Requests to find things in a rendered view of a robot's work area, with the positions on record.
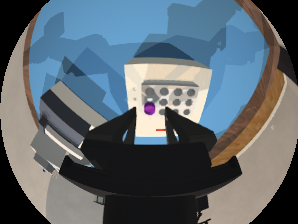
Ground blue flat mat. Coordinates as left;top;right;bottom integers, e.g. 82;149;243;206
29;0;270;140

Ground clear test tube with liquid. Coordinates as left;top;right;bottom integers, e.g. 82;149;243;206
144;99;155;115

